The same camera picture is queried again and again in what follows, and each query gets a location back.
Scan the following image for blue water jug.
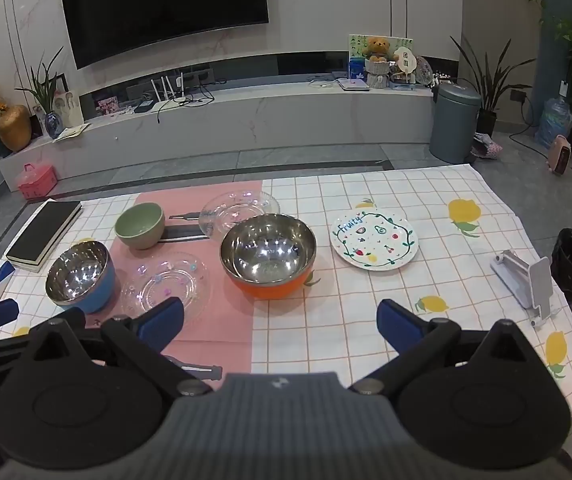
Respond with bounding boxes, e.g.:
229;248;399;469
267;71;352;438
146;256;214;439
536;82;572;148

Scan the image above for checked lemon print tablecloth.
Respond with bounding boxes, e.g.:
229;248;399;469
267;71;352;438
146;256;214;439
0;164;572;411

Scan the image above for pink bottle print cloth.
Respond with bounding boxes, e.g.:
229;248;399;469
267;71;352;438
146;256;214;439
81;180;273;376

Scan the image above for green ceramic bowl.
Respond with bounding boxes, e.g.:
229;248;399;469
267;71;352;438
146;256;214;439
114;202;167;251

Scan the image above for white phone stand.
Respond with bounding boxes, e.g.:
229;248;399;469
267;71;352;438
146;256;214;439
490;250;564;328

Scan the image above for green printed card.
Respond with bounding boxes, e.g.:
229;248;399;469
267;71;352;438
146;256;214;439
348;34;414;83

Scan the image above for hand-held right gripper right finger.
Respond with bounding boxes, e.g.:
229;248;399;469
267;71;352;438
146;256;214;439
348;299;549;397

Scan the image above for decorative patterned plate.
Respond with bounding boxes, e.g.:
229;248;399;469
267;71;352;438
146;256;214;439
416;55;435;85

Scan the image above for white printed card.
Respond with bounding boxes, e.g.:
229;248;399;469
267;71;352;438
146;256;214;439
56;90;84;128

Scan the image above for grey lidded trash can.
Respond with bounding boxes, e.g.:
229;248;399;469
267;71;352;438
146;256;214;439
428;82;481;165

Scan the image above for white knitted pot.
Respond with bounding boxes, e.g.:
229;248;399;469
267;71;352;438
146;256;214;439
364;57;391;89

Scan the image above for brown teddy bear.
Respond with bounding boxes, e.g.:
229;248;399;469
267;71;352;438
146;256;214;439
363;36;399;63

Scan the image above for round paper fan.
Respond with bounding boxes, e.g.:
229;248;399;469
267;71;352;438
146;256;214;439
398;46;419;73

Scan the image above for black television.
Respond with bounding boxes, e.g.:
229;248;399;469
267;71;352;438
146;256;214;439
58;0;270;71

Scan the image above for white fruit print plate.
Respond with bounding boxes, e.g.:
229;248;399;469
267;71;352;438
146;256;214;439
330;210;419;268

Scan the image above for pink storage box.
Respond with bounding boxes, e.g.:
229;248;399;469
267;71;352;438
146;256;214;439
16;162;59;200

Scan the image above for flowered clear glass plate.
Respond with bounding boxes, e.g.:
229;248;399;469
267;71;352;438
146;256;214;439
120;251;211;322

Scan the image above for pink space heater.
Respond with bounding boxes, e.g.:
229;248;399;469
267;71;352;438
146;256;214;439
546;135;572;176

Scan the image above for white marble media cabinet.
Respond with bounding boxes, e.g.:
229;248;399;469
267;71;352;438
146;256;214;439
0;77;439;193

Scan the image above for blue glass vase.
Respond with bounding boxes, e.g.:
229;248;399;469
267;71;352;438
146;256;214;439
43;111;65;138

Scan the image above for long leaf plant in vase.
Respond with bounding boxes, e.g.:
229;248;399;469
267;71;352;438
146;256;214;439
15;46;67;126

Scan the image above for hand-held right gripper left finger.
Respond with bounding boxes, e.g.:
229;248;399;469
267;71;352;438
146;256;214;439
16;297;213;397

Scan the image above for plain clear glass plate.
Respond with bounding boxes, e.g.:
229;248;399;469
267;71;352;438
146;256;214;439
198;189;281;236

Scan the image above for white router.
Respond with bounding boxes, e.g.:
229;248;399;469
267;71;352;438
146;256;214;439
151;74;187;107

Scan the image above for tall potted floor plant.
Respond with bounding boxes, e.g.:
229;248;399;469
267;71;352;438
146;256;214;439
450;35;536;136

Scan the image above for blue steel bowl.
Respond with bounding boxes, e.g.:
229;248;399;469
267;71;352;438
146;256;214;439
45;240;117;314

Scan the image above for gold vase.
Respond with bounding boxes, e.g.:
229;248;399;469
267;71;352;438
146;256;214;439
0;105;33;153

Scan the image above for orange steel bowl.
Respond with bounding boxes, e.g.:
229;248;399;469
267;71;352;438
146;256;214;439
220;213;317;301

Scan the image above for black book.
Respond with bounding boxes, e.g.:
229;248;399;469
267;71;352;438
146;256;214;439
5;200;83;273

